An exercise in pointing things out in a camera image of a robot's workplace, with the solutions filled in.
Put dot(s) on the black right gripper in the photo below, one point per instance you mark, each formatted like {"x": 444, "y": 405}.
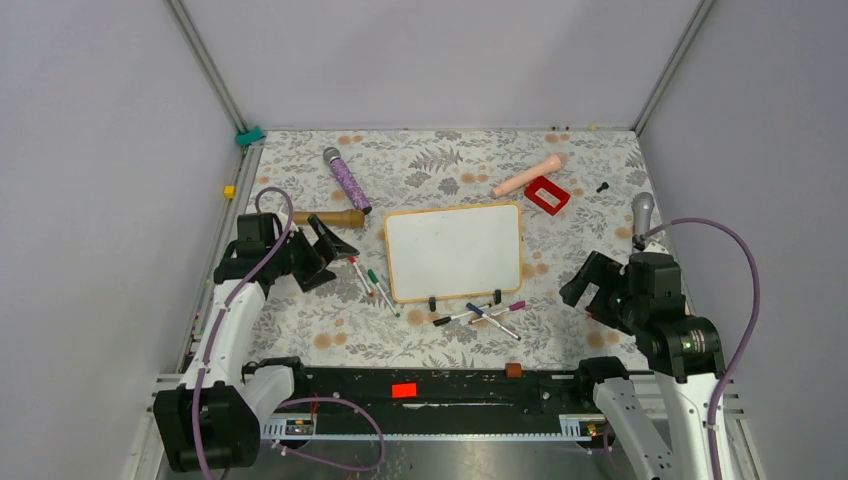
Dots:
{"x": 603, "y": 271}

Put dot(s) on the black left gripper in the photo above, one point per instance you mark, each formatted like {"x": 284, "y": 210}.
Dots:
{"x": 329, "y": 245}

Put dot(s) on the red capped whiteboard marker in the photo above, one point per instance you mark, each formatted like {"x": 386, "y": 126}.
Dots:
{"x": 362, "y": 277}

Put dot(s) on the yellow framed whiteboard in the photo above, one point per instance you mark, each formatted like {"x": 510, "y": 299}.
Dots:
{"x": 455, "y": 252}

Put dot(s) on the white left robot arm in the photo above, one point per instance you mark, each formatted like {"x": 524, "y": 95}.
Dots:
{"x": 212, "y": 419}

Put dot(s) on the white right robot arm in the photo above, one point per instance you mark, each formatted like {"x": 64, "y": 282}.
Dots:
{"x": 643, "y": 299}

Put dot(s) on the green capped whiteboard marker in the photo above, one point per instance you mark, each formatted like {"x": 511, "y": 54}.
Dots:
{"x": 383, "y": 293}

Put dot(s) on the magenta capped whiteboard marker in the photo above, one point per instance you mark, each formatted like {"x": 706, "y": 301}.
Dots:
{"x": 493, "y": 313}

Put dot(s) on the blue capped whiteboard marker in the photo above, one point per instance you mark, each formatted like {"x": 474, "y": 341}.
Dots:
{"x": 494, "y": 322}

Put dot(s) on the black capped whiteboard marker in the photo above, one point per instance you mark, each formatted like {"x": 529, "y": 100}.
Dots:
{"x": 448, "y": 319}

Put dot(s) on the silver toy microphone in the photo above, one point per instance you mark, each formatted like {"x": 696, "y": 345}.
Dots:
{"x": 642, "y": 206}

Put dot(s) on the purple glitter toy microphone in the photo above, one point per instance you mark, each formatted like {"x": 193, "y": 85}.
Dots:
{"x": 332, "y": 157}

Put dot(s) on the floral patterned table mat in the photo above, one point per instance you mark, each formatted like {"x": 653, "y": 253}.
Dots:
{"x": 339, "y": 325}

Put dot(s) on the red rectangular plastic box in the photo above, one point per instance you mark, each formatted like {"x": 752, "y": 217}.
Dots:
{"x": 547, "y": 195}

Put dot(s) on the brown cylinder block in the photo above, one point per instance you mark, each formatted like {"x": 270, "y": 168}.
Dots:
{"x": 513, "y": 370}

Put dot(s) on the pink toy microphone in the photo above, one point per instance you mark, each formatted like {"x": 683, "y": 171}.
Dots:
{"x": 550, "y": 164}

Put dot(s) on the teal corner clamp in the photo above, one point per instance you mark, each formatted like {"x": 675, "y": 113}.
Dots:
{"x": 249, "y": 137}

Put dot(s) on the red tape label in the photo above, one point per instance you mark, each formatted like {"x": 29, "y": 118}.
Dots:
{"x": 404, "y": 390}

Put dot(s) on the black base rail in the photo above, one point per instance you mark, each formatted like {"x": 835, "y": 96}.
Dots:
{"x": 355, "y": 403}

